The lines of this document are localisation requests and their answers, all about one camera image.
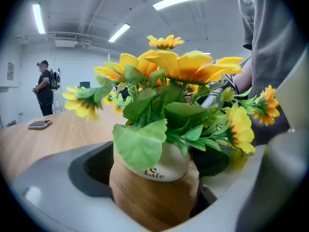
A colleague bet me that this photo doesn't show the person's right forearm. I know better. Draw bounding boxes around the person's right forearm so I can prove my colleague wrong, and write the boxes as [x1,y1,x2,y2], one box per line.
[233,59,254,94]

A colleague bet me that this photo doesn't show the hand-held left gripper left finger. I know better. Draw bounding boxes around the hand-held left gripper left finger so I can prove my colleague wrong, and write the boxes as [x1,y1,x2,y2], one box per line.
[9,141,150,232]

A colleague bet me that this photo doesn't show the smartphone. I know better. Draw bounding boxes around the smartphone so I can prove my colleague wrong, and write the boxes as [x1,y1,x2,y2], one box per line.
[28,119,53,130]

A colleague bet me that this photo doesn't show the wall poster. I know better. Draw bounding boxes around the wall poster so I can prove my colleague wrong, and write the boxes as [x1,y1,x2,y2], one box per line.
[7,62,15,81]

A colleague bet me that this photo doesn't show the person's grey printed shirt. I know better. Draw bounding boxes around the person's grey printed shirt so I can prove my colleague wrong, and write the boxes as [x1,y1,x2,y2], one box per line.
[237,0,309,146]

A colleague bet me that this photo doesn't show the ceiling air conditioner unit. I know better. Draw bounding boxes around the ceiling air conditioner unit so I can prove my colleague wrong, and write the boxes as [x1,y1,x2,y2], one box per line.
[54,32,79,48]

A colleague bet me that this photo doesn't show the yellow sunflowers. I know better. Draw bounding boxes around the yellow sunflowers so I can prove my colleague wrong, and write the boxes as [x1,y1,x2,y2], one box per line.
[61,34,281,183]

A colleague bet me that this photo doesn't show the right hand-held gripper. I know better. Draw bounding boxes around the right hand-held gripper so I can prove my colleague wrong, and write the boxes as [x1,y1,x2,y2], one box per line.
[225,73,240,97]

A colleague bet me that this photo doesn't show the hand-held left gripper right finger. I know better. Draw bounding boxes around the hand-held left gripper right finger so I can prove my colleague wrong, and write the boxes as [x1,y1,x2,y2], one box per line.
[166,144,266,232]

